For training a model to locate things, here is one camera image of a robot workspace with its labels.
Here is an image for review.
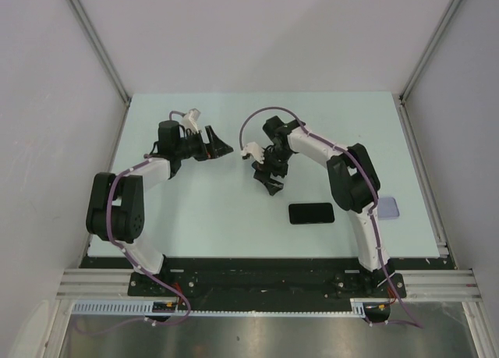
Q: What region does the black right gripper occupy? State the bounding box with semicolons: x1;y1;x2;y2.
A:
254;147;294;197

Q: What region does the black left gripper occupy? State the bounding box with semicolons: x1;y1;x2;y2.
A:
174;126;232;161

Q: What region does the phone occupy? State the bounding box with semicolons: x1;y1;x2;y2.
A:
288;203;335;225
253;170;284;196

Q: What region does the lilac phone case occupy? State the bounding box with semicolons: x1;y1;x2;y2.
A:
377;196;400;220

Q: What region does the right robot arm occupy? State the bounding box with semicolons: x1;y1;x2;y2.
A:
239;116;394;296

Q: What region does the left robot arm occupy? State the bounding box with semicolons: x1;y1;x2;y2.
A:
86;120;233;296

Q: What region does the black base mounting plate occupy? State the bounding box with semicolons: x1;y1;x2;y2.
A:
127;258;406;313

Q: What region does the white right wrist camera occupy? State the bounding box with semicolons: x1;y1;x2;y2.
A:
240;142;264;164

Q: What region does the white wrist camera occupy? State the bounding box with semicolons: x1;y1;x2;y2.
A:
240;142;264;164
181;108;200;133

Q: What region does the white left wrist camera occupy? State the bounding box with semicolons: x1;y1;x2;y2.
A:
181;108;200;133

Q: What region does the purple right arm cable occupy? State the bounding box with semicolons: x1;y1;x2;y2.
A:
238;106;424;330

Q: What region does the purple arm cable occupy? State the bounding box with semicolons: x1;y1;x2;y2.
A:
238;106;424;330
73;110;194;338

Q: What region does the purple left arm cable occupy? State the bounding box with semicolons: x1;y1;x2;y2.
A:
73;110;194;338

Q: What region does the aluminium front rail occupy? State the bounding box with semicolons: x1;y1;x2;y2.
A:
56;268;482;302

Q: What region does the white slotted cable duct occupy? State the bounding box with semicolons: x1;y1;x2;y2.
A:
72;298;391;318

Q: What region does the left aluminium frame post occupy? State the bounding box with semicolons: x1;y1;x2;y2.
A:
66;0;131;108

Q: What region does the aluminium frame post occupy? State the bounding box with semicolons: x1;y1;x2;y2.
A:
398;0;465;105
66;0;131;108

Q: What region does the right aluminium frame post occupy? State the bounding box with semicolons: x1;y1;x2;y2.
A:
398;0;465;105

